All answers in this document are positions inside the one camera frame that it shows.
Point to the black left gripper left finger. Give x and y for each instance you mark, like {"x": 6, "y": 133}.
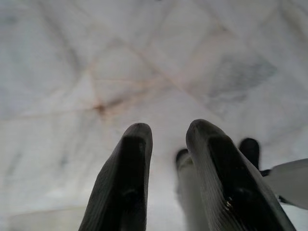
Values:
{"x": 120, "y": 183}

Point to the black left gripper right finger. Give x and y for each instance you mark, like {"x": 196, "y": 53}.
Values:
{"x": 231, "y": 183}

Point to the black robot right foot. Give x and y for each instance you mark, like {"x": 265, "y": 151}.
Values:
{"x": 250, "y": 151}

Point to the black robot foot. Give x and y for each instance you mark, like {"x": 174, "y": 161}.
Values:
{"x": 182, "y": 157}
{"x": 250, "y": 151}

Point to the black robot left foot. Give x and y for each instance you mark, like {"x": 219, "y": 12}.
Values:
{"x": 182, "y": 157}

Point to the grey robot right leg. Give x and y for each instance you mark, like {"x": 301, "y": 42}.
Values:
{"x": 291, "y": 183}

